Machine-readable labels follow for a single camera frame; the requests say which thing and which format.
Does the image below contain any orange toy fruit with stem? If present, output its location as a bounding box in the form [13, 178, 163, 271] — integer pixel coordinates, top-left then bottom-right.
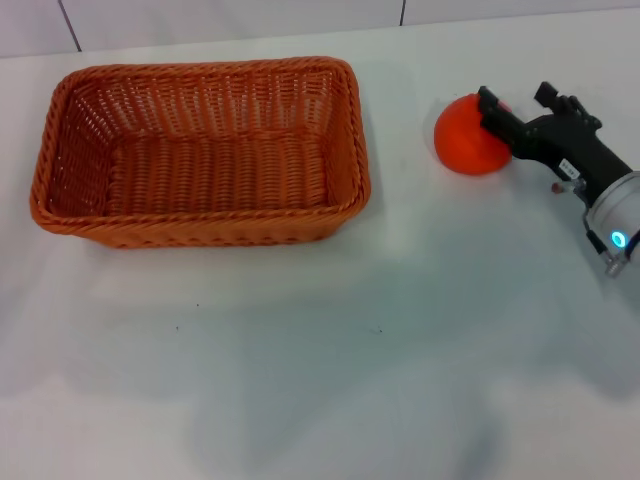
[433, 93, 512, 177]

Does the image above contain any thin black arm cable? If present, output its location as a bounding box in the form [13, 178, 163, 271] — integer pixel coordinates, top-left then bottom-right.
[581, 212, 609, 254]

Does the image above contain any orange woven wicker basket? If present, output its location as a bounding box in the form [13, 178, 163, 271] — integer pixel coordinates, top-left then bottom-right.
[29, 55, 374, 250]

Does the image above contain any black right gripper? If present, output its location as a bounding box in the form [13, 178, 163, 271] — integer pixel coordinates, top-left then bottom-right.
[476, 81, 633, 204]

